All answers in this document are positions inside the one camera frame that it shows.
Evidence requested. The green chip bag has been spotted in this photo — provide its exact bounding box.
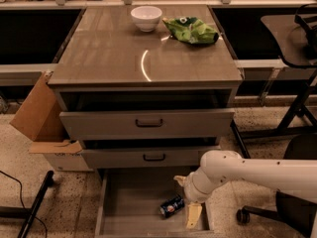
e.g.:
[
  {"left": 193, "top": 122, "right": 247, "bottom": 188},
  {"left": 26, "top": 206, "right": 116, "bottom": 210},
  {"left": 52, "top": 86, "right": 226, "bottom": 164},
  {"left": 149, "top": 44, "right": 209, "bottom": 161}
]
[{"left": 162, "top": 17, "right": 219, "bottom": 45}]

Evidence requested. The brown cardboard box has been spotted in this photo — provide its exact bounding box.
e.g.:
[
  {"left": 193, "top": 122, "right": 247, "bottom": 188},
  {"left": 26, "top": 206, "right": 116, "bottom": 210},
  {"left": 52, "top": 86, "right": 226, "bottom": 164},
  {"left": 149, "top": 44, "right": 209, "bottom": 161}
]
[{"left": 10, "top": 72, "right": 90, "bottom": 172}]

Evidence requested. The bottom open grey drawer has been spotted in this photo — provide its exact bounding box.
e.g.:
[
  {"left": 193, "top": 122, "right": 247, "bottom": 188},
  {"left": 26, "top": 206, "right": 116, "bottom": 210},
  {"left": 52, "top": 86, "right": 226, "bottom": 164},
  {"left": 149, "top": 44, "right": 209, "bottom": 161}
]
[{"left": 95, "top": 167, "right": 212, "bottom": 238}]

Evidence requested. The middle grey drawer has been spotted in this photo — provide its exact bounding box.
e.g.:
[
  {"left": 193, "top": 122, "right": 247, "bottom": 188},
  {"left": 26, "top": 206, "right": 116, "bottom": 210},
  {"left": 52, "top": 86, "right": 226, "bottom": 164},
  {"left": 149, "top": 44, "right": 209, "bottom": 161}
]
[{"left": 81, "top": 146, "right": 220, "bottom": 170}]

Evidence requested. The top grey drawer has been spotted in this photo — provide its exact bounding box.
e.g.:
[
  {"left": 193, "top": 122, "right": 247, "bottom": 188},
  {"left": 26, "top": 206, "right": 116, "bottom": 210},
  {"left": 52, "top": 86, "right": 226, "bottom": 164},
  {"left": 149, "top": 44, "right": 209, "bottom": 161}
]
[{"left": 59, "top": 108, "right": 234, "bottom": 141}]

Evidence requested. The black cable on floor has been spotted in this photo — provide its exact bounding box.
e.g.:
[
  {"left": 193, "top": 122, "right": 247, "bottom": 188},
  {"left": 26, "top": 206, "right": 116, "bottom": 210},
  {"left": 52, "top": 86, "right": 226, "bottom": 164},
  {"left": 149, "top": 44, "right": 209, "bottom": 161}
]
[{"left": 0, "top": 170, "right": 49, "bottom": 238}]

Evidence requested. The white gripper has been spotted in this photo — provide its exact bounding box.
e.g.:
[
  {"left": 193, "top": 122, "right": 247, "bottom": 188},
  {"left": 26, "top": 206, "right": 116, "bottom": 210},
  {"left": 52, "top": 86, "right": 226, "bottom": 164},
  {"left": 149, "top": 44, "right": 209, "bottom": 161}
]
[{"left": 173, "top": 168, "right": 213, "bottom": 229}]

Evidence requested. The black stand leg left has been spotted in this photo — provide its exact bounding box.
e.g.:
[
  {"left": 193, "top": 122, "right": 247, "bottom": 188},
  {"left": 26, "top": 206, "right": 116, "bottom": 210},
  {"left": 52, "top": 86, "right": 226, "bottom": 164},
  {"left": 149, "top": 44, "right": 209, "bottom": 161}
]
[{"left": 0, "top": 171, "right": 53, "bottom": 238}]

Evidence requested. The blue pepsi can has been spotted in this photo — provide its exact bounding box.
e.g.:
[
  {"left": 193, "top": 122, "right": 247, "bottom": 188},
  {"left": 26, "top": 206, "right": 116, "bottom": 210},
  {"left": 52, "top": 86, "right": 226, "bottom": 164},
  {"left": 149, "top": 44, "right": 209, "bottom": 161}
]
[{"left": 159, "top": 194, "right": 185, "bottom": 218}]

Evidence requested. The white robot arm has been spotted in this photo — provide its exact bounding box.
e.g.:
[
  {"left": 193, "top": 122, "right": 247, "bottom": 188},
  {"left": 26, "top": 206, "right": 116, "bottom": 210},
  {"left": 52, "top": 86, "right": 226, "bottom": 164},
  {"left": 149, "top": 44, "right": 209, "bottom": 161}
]
[{"left": 173, "top": 150, "right": 317, "bottom": 229}]

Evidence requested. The black office chair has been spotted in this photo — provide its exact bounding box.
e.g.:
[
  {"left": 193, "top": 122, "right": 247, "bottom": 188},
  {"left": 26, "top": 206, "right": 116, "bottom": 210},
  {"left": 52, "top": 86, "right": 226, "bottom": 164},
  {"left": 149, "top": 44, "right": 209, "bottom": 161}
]
[{"left": 236, "top": 134, "right": 317, "bottom": 238}]

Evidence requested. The white ceramic bowl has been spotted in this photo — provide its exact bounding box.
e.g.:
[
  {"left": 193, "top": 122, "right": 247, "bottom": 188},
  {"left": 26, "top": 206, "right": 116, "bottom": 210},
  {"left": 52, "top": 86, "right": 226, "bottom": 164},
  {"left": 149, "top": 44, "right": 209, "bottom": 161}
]
[{"left": 131, "top": 6, "right": 162, "bottom": 32}]

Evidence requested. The black side table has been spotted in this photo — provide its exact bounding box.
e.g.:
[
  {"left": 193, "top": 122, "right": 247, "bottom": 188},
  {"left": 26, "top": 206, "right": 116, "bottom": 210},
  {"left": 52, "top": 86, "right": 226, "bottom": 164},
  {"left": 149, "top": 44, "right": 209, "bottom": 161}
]
[{"left": 231, "top": 3, "right": 317, "bottom": 159}]

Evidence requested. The grey drawer cabinet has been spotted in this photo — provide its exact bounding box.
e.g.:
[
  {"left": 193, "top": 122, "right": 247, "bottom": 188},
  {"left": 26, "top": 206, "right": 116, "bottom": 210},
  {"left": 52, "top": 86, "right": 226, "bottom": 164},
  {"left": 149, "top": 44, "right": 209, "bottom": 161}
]
[{"left": 48, "top": 4, "right": 244, "bottom": 183}]

